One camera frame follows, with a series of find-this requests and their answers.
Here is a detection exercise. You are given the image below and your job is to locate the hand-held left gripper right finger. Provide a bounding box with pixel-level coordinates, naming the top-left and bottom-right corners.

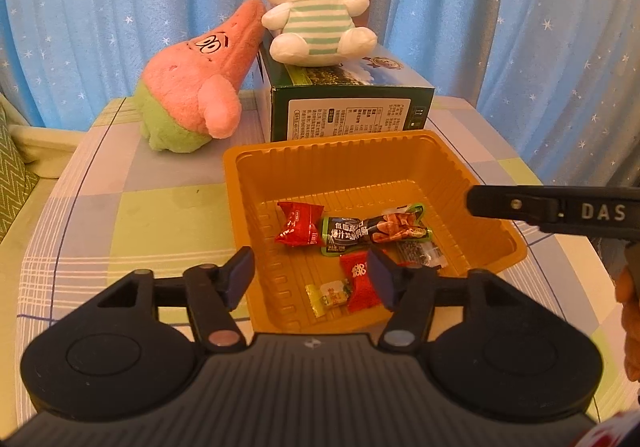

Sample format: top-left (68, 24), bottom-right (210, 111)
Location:
top-left (367, 248), bottom-right (567, 354)

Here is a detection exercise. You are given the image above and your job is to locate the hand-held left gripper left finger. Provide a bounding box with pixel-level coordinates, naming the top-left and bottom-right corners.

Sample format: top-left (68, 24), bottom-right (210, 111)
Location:
top-left (59, 247), bottom-right (257, 354)

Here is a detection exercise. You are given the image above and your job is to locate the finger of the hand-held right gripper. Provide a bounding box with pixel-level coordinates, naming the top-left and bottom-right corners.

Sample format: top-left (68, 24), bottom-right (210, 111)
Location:
top-left (466, 184), bottom-right (559, 224)

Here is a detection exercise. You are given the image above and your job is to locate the red packet with white print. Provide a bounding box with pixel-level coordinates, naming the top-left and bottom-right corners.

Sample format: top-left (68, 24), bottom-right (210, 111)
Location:
top-left (339, 249), bottom-right (386, 314)

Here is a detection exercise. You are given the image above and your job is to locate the clear packet with dark snack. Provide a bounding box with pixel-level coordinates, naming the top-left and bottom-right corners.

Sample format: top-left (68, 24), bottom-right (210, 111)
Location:
top-left (397, 239), bottom-right (448, 271)

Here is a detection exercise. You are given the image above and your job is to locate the dark green sausage packet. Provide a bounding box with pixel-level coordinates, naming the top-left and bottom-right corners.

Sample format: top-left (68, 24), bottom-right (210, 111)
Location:
top-left (318, 202), bottom-right (434, 259)

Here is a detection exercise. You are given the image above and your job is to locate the yellow green candy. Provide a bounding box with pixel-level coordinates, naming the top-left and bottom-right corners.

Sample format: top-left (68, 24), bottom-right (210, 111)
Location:
top-left (305, 278), bottom-right (351, 317)

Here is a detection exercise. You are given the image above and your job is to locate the red packet with white label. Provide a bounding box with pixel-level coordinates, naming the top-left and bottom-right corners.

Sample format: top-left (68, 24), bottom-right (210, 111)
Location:
top-left (274, 200), bottom-right (325, 248)

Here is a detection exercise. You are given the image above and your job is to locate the orange plastic tray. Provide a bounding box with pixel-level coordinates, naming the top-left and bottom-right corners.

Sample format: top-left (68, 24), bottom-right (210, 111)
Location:
top-left (222, 129), bottom-right (529, 334)

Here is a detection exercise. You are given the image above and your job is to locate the person's right hand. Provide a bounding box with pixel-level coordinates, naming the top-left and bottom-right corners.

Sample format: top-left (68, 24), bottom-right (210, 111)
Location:
top-left (614, 264), bottom-right (640, 382)

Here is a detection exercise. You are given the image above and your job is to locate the green cardboard box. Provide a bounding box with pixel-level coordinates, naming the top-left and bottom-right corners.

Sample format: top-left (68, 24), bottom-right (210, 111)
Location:
top-left (257, 44), bottom-right (435, 143)

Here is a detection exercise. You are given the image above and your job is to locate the pink star plush toy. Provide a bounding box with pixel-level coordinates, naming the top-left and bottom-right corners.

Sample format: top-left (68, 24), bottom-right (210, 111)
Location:
top-left (138, 0), bottom-right (267, 154)

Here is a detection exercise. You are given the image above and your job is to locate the red white printed cloth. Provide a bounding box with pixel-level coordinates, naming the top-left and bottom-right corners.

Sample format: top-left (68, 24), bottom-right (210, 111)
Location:
top-left (575, 406), bottom-right (640, 447)

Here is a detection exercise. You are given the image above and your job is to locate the pale green sofa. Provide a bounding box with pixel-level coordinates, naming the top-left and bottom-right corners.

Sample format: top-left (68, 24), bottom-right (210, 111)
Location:
top-left (0, 92), bottom-right (87, 278)

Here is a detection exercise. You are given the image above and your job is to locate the green chevron pillow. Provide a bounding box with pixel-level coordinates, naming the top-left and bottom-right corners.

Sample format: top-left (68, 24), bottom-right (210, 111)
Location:
top-left (0, 104), bottom-right (39, 244)

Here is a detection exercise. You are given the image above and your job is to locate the blue star curtain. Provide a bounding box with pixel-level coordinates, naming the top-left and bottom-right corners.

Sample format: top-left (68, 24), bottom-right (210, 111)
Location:
top-left (0, 0), bottom-right (640, 189)

